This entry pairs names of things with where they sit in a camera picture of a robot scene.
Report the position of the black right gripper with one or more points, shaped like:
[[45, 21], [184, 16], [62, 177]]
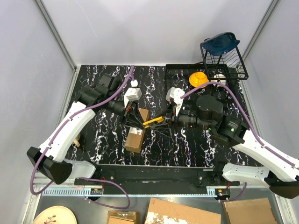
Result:
[[168, 117]]

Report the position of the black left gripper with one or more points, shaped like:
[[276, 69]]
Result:
[[138, 120]]

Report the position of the yellow utility knife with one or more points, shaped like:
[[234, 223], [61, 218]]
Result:
[[153, 122]]

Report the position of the brown cardboard express box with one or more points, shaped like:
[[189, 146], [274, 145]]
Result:
[[134, 140]]

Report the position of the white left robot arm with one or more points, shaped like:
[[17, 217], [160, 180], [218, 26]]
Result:
[[119, 98]]

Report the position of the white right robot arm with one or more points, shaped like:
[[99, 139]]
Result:
[[277, 170]]

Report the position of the small cardboard box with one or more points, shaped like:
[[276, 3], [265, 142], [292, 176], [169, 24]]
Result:
[[123, 217]]

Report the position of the cardboard box at corner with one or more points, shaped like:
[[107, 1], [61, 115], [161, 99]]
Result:
[[252, 211]]

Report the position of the black drain tray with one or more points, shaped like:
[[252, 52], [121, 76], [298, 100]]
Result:
[[177, 75]]

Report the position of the yellow plastic cup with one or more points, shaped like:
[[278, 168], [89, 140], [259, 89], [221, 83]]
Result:
[[198, 78]]

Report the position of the beige ceramic mug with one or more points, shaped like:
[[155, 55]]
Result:
[[76, 141]]

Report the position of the white small cup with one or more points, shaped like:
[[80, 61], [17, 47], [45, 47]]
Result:
[[220, 78]]

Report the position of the blue bowl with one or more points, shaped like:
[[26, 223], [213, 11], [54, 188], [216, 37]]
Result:
[[222, 43]]

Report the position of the flat cardboard sheet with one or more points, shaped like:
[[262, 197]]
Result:
[[165, 212]]

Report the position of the patterned ceramic plate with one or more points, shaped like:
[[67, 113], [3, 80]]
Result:
[[56, 215]]

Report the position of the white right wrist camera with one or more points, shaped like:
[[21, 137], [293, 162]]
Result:
[[174, 95]]

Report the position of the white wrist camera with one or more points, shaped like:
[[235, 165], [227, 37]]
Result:
[[133, 93], [174, 95]]

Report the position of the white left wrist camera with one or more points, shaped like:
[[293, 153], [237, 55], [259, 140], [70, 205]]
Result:
[[133, 93]]

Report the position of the black wire dish rack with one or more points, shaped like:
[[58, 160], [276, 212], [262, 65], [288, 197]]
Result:
[[230, 64]]

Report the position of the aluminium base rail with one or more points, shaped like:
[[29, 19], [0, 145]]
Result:
[[143, 180]]

